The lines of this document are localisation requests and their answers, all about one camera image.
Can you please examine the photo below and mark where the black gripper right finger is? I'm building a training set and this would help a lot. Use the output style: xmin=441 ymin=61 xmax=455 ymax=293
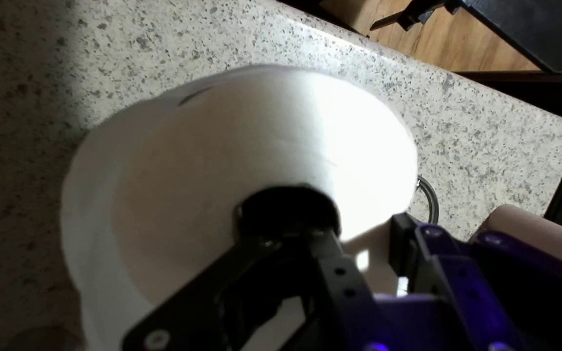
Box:
xmin=389 ymin=211 xmax=562 ymax=351

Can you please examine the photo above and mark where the black mounting table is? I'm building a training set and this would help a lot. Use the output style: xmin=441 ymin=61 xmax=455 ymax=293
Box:
xmin=459 ymin=0 xmax=562 ymax=75

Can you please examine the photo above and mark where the white paper towel roll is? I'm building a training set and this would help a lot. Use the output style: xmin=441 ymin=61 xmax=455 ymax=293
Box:
xmin=59 ymin=63 xmax=422 ymax=351

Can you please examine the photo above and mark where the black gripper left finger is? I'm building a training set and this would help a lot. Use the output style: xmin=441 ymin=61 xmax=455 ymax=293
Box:
xmin=121 ymin=186 xmax=387 ymax=351

